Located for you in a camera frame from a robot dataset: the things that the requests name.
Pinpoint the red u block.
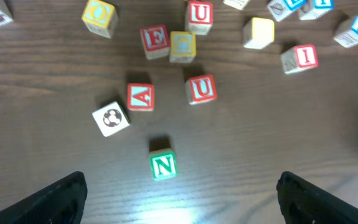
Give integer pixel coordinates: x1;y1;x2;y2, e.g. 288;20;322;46
185;1;214;35
184;74;217;105

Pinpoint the red I block lower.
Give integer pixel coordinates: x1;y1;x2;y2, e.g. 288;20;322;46
281;44;319;75

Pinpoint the blue 2 block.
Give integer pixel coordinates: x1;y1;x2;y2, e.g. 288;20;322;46
333;14;358;49

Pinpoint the red A block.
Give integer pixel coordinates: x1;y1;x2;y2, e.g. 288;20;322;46
127;83;155;111

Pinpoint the green R block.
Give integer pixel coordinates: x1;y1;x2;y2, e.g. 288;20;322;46
223;0;250;10

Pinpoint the green N block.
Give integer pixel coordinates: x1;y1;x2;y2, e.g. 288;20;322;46
149;148;177;180

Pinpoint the red U block lower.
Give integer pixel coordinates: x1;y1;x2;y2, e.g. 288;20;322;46
184;74;217;105

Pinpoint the red U block upper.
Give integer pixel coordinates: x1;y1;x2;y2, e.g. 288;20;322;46
185;1;214;35

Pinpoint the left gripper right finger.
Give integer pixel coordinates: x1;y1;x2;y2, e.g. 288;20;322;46
276;171;358;224

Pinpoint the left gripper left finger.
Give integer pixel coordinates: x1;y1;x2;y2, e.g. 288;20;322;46
0;171;88;224

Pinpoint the blue T block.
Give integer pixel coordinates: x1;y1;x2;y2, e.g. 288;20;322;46
298;0;334;21

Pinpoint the yellow block beside E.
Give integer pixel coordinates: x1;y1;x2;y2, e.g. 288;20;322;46
169;31;197;63

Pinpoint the plain yellow block centre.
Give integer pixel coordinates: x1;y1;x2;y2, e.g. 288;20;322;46
243;17;275;50

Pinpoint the white soccer ball block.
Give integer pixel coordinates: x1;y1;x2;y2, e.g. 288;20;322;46
92;101;130;137

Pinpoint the red E block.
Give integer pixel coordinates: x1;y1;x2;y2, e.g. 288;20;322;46
140;24;171;60

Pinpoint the yellow O block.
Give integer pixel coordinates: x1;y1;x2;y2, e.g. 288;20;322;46
82;0;119;39

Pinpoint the blue L block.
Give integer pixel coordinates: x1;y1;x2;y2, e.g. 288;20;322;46
267;0;306;22

